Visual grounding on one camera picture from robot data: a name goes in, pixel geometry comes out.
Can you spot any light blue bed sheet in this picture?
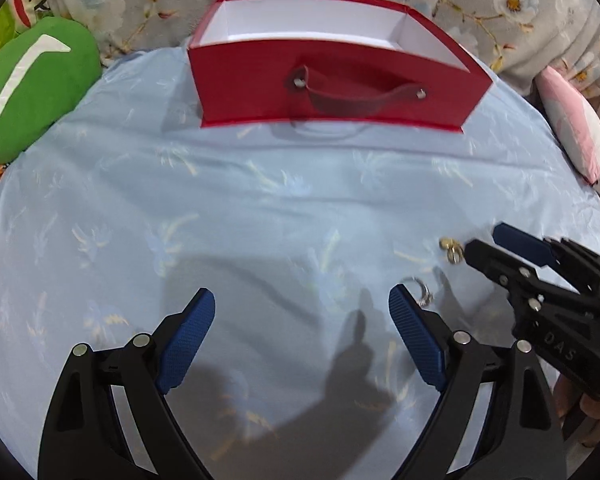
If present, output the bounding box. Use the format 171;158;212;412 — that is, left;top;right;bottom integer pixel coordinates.
0;48;600;479

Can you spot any silver ring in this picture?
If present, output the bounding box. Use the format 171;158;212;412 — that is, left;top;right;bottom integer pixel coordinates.
404;276;436;309

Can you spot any green round cushion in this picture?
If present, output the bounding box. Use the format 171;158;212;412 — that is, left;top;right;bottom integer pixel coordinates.
0;16;102;164

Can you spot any red open jewelry box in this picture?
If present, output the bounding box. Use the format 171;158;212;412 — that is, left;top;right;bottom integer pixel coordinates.
187;0;492;132

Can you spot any gold earring cluster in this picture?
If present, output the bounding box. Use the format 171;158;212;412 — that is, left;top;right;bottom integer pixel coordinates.
439;237;464;264

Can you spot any pink white plush pillow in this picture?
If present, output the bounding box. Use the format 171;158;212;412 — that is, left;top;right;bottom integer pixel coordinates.
534;66;600;196

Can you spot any right human hand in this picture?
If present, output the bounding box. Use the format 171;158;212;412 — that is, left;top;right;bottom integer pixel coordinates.
553;375;600;448

